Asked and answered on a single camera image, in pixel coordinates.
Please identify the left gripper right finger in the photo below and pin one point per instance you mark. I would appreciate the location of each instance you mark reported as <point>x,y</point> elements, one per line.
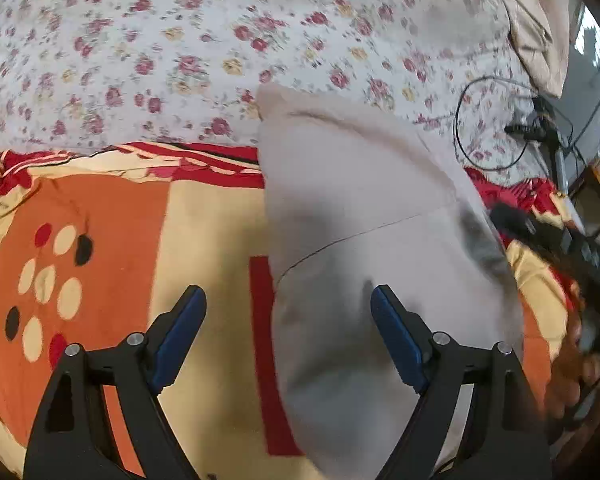
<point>503,437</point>

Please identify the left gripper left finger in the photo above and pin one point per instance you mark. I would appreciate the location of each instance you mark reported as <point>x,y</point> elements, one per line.
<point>72,435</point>

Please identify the beige zip jacket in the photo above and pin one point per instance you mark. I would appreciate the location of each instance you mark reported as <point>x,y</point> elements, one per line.
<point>357,198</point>

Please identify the person's right hand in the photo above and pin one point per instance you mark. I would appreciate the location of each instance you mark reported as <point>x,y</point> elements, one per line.
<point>569,368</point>

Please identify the black tripod stand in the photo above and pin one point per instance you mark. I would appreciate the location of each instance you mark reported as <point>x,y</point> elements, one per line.
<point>544,131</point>

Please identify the orange red yellow blanket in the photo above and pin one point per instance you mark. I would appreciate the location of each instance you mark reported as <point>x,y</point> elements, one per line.
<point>95,248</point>

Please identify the beige curtain cloth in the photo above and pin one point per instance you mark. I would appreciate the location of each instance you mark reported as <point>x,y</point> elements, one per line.
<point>540,34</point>

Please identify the floral white quilt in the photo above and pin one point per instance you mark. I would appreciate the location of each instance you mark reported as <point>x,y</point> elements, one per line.
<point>81,75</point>

